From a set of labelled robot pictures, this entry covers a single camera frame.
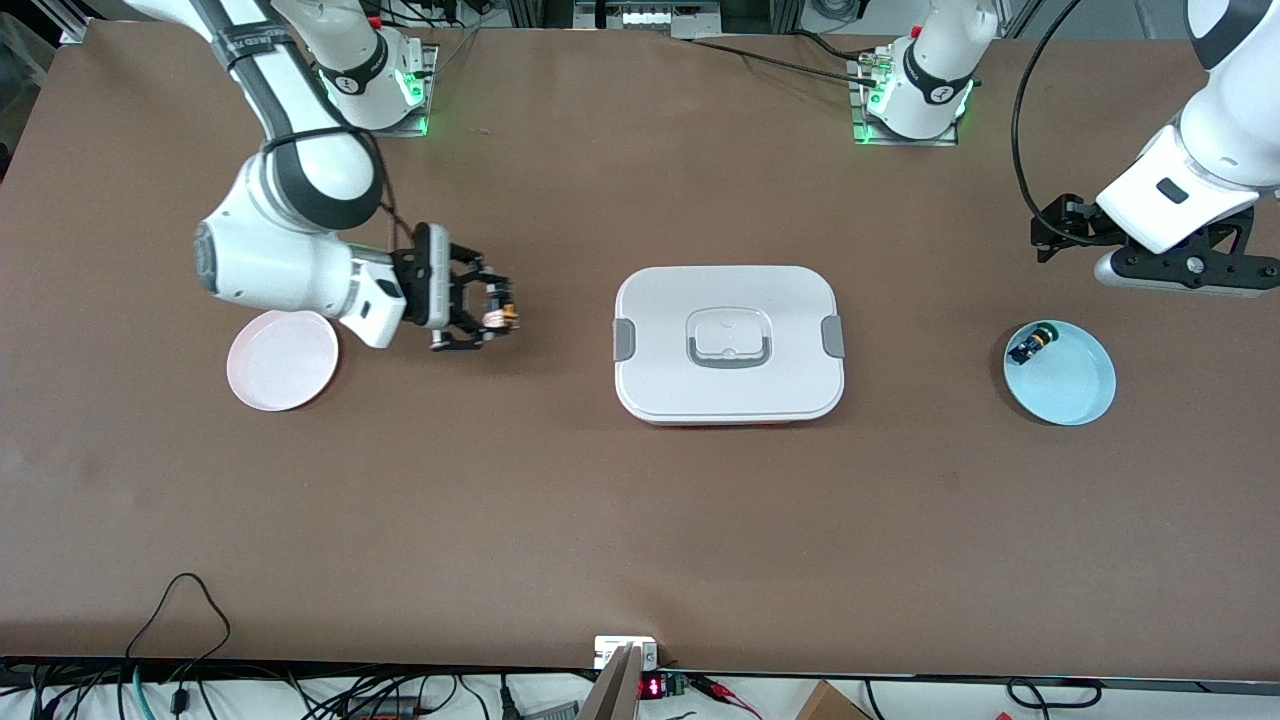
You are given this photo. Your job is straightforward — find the white lidded box grey latches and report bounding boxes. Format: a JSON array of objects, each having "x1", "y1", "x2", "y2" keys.
[{"x1": 613, "y1": 265, "x2": 846, "y2": 428}]

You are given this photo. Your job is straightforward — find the brown cardboard box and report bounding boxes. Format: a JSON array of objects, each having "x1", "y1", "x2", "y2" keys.
[{"x1": 795, "y1": 680, "x2": 873, "y2": 720}]

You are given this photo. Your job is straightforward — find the small blue yellow part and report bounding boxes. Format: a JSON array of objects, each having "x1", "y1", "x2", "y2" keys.
[{"x1": 1008, "y1": 324, "x2": 1061, "y2": 366}]

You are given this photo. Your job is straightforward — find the light blue round plate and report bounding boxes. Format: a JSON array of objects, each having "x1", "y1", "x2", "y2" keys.
[{"x1": 1003, "y1": 319, "x2": 1117, "y2": 427}]

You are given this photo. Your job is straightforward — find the pink round plate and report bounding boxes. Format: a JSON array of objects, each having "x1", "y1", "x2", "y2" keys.
[{"x1": 227, "y1": 309, "x2": 340, "y2": 413}]

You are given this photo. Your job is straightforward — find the red clip lead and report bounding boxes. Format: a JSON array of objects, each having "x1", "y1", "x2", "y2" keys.
[{"x1": 698, "y1": 675, "x2": 763, "y2": 719}]

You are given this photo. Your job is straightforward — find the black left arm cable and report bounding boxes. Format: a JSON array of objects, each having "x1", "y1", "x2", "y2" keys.
[{"x1": 1012, "y1": 0, "x2": 1089, "y2": 221}]

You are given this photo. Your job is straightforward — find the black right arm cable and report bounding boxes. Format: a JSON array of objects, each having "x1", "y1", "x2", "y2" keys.
[{"x1": 262, "y1": 125, "x2": 416, "y2": 256}]

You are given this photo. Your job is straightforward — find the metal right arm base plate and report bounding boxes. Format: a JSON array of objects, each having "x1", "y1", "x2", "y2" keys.
[{"x1": 325, "y1": 45, "x2": 439, "y2": 138}]

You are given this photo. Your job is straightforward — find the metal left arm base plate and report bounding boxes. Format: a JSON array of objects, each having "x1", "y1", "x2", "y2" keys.
[{"x1": 848, "y1": 55, "x2": 959, "y2": 148}]

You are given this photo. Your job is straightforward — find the aluminium frame with white light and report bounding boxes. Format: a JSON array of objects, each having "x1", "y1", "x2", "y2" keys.
[{"x1": 574, "y1": 0, "x2": 723, "y2": 39}]

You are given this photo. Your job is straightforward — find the black cable to arm base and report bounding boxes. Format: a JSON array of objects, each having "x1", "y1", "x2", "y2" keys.
[{"x1": 690, "y1": 36, "x2": 886, "y2": 89}]

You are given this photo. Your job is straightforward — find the black looped table cable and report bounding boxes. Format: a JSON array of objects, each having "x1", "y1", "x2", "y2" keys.
[{"x1": 125, "y1": 572, "x2": 233, "y2": 691}]

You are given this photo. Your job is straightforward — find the aluminium camera mount bar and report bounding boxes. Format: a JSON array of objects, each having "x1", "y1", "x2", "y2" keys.
[{"x1": 580, "y1": 636, "x2": 661, "y2": 720}]

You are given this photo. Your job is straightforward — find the small black cable loop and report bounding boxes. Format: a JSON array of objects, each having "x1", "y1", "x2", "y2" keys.
[{"x1": 1005, "y1": 677, "x2": 1103, "y2": 712}]

